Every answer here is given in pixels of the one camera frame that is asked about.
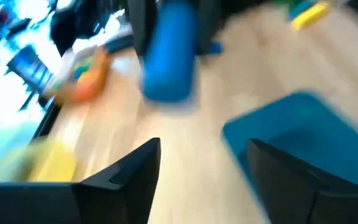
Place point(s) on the orange plastic bin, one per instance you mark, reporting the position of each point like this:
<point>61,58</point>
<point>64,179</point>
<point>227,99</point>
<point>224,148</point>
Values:
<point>89,90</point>

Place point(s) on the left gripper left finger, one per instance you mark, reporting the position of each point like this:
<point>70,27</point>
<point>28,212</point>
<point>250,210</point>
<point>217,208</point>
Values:
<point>120,196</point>

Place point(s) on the teal plastic bin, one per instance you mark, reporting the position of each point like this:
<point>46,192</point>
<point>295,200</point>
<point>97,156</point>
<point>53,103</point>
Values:
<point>306,124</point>

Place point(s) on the blue long block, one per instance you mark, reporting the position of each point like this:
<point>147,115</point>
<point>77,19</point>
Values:
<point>217,48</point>

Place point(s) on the yellow long block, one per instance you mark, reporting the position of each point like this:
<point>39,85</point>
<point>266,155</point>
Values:
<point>309,15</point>

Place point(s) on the yellow plastic bin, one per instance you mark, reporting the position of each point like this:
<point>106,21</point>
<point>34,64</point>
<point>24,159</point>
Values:
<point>51,165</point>

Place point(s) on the blue medium block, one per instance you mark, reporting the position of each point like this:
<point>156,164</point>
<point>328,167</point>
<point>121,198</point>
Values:
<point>169,62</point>

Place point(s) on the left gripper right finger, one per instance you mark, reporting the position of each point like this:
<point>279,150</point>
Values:
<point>306,199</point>

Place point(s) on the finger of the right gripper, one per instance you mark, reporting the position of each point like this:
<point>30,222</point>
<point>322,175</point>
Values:
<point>140,25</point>
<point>208,25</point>

